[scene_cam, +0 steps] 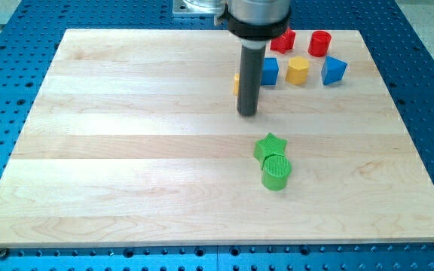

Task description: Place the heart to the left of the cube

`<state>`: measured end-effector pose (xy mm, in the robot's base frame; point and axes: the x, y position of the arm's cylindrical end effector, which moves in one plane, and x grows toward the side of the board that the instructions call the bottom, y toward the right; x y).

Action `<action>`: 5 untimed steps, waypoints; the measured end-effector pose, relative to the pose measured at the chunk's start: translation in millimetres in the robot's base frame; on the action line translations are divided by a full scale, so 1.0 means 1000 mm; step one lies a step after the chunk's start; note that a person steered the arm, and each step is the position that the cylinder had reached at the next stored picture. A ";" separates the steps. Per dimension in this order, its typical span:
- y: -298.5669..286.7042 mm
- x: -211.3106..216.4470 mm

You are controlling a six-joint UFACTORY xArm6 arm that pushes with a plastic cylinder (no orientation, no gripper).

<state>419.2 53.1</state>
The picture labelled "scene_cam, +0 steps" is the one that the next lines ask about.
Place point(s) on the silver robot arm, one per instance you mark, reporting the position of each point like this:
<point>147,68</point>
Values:
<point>255,22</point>

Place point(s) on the yellow heart block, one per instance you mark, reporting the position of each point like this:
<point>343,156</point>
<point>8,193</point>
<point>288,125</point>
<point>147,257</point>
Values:
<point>236,82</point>

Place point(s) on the blue cube block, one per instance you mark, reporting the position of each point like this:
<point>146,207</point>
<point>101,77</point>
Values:
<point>270,71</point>

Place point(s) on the green star block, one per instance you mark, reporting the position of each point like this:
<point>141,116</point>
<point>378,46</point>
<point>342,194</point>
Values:
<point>269,146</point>

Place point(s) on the green cylinder block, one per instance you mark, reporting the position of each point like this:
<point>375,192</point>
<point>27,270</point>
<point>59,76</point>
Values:
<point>276,170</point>

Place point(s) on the light wooden board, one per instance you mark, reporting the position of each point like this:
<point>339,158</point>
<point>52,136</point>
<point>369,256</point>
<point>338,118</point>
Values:
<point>134,140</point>

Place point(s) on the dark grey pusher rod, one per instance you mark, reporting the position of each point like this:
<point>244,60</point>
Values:
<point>251,65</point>

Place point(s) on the yellow hexagon block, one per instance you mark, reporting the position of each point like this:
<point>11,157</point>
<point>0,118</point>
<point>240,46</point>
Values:
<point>297,71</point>

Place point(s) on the red star block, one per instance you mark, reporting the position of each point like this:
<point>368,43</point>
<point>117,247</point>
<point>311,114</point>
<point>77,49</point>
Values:
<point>283,43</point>

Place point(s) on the blue triangle block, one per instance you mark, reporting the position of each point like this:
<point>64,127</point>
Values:
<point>332,70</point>

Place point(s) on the red cylinder block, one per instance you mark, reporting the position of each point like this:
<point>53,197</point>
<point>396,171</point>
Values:
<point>319,43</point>

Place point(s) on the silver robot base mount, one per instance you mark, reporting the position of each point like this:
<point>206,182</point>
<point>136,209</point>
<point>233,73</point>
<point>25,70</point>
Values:
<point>191,8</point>

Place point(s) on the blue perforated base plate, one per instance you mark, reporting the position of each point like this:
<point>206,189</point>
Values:
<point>398,35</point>

